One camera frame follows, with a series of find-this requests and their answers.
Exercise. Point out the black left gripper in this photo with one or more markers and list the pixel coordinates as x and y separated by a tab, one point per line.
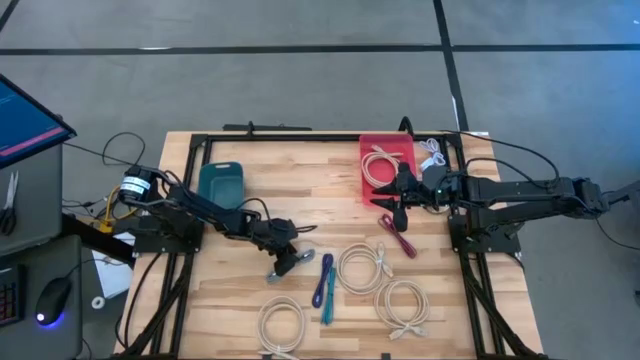
277	235

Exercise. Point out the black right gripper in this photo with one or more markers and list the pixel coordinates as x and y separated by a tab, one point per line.
425	192

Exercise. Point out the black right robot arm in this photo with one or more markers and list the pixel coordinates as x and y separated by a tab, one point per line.
525	192

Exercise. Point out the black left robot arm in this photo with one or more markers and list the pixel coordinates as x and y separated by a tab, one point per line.
200	210

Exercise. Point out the pink plastic bin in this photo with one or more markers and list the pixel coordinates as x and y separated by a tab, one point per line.
407	150

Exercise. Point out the teal plastic bin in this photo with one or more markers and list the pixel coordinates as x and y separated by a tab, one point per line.
220	182

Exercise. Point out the white paper sheet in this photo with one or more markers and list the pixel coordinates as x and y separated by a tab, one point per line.
112	280

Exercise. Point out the white tape roll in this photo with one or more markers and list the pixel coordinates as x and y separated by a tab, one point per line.
93	302

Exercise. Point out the black computer mouse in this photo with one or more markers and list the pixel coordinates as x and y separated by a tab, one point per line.
52	300

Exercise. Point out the grey side desk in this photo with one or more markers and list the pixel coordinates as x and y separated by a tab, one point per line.
40	200

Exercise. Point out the black keyboard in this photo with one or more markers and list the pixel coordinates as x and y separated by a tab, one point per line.
10	300

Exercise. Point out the scissors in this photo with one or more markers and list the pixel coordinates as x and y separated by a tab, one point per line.
7	220

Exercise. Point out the computer monitor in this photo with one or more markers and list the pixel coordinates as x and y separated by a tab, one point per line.
25	125

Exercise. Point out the black aluminium table frame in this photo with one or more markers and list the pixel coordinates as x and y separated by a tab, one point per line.
325	137

